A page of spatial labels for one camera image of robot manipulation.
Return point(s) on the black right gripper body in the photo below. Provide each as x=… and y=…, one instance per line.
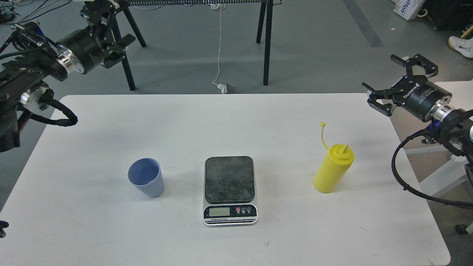
x=420, y=97

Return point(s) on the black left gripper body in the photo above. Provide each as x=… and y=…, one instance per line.
x=80, y=52

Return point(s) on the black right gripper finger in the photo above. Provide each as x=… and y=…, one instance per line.
x=382, y=100
x=430, y=69

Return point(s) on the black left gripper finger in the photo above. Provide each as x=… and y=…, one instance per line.
x=99, y=15
x=114, y=52

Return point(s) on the yellow squeeze bottle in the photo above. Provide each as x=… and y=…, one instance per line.
x=336, y=163

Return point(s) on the blue plastic cup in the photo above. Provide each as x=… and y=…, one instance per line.
x=146, y=175

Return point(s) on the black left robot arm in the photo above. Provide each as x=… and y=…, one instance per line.
x=24, y=94

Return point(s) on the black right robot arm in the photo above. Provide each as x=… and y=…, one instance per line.
x=449, y=126

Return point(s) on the digital kitchen scale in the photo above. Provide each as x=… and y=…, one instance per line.
x=229, y=197

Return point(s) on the white sneaker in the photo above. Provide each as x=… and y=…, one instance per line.
x=463, y=46

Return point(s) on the white cardboard box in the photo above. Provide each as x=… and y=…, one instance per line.
x=408, y=9

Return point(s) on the black trestle table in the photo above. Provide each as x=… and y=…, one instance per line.
x=190, y=50

